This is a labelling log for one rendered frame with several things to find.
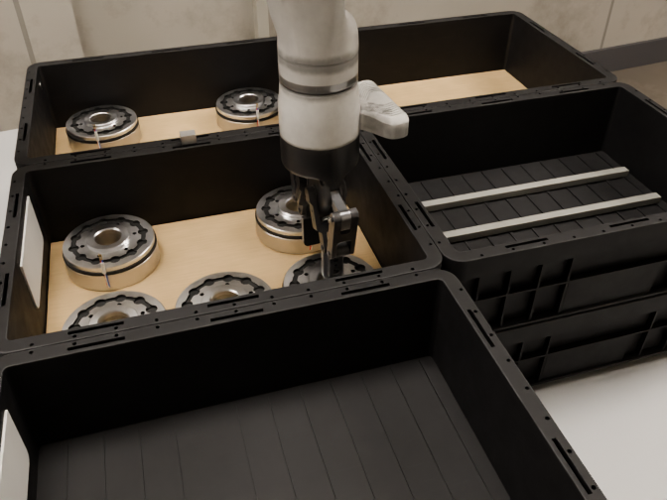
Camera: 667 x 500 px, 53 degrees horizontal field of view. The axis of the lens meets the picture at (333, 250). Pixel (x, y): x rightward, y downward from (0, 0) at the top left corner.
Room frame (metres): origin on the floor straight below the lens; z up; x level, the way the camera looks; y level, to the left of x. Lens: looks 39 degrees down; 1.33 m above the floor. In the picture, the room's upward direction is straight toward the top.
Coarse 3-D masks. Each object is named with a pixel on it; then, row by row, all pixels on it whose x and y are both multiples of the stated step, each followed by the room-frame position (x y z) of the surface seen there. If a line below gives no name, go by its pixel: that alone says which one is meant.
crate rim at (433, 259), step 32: (64, 160) 0.66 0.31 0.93; (96, 160) 0.66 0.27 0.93; (128, 160) 0.67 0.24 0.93; (384, 192) 0.60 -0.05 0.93; (416, 224) 0.54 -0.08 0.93; (0, 256) 0.49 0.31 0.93; (0, 288) 0.44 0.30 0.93; (288, 288) 0.44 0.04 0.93; (320, 288) 0.44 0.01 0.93; (0, 320) 0.40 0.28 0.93; (128, 320) 0.40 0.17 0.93; (160, 320) 0.40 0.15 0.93; (0, 352) 0.37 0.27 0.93
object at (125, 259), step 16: (80, 224) 0.63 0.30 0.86; (96, 224) 0.63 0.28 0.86; (128, 224) 0.63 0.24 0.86; (144, 224) 0.63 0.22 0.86; (80, 240) 0.60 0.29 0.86; (144, 240) 0.60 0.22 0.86; (80, 256) 0.57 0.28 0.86; (96, 256) 0.57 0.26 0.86; (112, 256) 0.57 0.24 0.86; (128, 256) 0.57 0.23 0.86; (144, 256) 0.58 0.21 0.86; (96, 272) 0.55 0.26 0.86
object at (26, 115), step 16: (176, 48) 0.99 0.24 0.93; (192, 48) 0.99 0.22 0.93; (208, 48) 1.00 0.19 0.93; (224, 48) 1.00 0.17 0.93; (32, 64) 0.93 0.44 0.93; (48, 64) 0.93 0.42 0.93; (64, 64) 0.94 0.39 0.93; (80, 64) 0.94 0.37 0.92; (32, 80) 0.88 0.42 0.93; (32, 96) 0.83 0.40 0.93; (32, 112) 0.78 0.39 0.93; (32, 128) 0.75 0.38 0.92; (256, 128) 0.74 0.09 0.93; (272, 128) 0.74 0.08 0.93; (16, 144) 0.70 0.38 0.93; (144, 144) 0.70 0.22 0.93; (160, 144) 0.70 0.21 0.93; (16, 160) 0.66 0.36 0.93; (32, 160) 0.66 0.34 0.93; (48, 160) 0.66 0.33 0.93
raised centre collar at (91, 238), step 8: (112, 224) 0.62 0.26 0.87; (96, 232) 0.61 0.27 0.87; (104, 232) 0.61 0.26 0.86; (112, 232) 0.62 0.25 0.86; (120, 232) 0.61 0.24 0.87; (128, 232) 0.61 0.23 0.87; (88, 240) 0.59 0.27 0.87; (120, 240) 0.59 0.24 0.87; (128, 240) 0.60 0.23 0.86; (88, 248) 0.58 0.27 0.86; (96, 248) 0.58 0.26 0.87; (104, 248) 0.58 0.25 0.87; (112, 248) 0.58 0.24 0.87; (120, 248) 0.58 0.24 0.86
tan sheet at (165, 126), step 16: (176, 112) 0.98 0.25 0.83; (192, 112) 0.98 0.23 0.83; (208, 112) 0.98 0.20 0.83; (64, 128) 0.92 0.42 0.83; (144, 128) 0.92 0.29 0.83; (160, 128) 0.92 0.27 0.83; (176, 128) 0.92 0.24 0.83; (192, 128) 0.92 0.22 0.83; (208, 128) 0.92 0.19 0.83; (64, 144) 0.87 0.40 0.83
